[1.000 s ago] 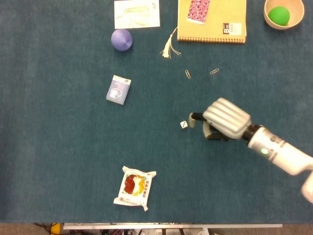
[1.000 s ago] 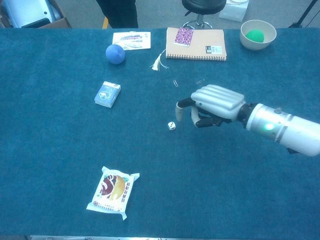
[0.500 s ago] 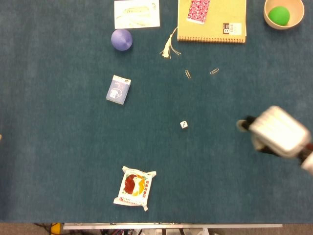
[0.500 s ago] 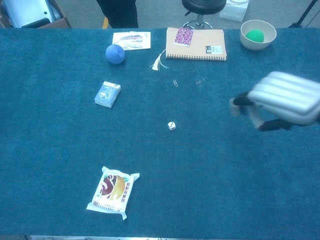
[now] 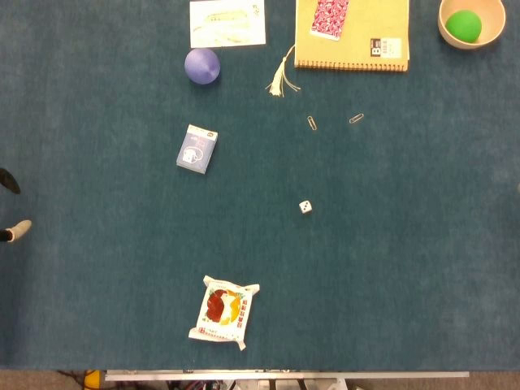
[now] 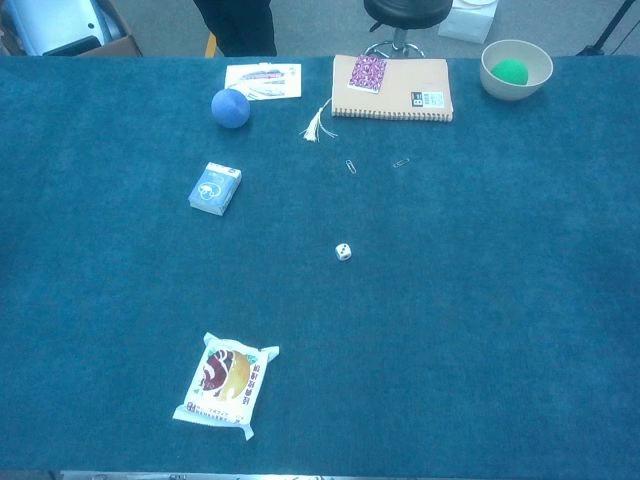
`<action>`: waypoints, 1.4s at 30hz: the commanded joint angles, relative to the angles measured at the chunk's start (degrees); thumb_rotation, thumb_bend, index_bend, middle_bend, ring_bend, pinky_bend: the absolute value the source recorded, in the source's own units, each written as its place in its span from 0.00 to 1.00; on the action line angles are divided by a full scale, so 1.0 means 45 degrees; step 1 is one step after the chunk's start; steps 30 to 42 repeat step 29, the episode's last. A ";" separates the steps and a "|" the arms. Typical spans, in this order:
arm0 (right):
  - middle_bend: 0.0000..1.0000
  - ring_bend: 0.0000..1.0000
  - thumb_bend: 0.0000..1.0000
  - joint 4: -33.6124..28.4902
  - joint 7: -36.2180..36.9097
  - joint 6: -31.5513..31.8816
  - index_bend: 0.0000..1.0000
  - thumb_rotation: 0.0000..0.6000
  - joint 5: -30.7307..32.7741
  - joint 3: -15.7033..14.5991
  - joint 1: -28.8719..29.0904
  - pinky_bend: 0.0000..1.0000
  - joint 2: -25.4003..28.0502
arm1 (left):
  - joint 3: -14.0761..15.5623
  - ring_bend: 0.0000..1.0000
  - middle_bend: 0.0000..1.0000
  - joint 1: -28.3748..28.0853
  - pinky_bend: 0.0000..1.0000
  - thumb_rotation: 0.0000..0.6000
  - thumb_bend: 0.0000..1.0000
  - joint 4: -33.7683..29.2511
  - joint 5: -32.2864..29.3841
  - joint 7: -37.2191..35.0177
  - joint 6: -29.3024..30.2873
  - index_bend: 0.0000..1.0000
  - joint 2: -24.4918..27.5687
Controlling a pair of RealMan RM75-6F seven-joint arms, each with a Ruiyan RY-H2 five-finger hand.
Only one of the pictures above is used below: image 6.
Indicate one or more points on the white die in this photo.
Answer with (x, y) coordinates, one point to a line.
(343, 252)

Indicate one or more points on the grey device in box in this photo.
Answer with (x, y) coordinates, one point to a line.
(50, 25)

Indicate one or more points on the metal paperclip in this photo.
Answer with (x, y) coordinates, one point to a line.
(351, 166)
(401, 163)

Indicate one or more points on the patterned bookmark card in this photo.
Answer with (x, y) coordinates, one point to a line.
(367, 73)

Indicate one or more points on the black tripod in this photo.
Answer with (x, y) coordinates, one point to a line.
(595, 49)

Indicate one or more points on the white box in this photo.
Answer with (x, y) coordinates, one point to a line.
(467, 25)

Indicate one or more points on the cardboard box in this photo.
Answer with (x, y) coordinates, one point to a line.
(122, 47)

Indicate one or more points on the spiral-bound notebook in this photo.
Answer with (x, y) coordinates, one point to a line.
(400, 97)

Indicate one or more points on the black stool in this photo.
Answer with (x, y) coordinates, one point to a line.
(405, 10)

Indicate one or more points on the white tassel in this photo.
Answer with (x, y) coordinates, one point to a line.
(312, 131)

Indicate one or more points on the person in black trousers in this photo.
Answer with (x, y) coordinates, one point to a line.
(240, 25)

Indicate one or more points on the beige bowl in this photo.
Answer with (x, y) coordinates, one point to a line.
(510, 92)

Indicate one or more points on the bluish foam ball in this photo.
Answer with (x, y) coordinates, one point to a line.
(230, 108)

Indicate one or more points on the white snack packet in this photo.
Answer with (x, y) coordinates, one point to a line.
(225, 382)

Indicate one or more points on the green ball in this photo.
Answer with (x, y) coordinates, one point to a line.
(510, 72)

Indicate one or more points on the small pale blue pack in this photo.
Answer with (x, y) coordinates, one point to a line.
(215, 189)

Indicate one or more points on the white illustrated postcard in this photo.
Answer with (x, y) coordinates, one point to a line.
(270, 80)

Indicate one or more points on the teal table cloth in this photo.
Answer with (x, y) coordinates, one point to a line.
(125, 280)

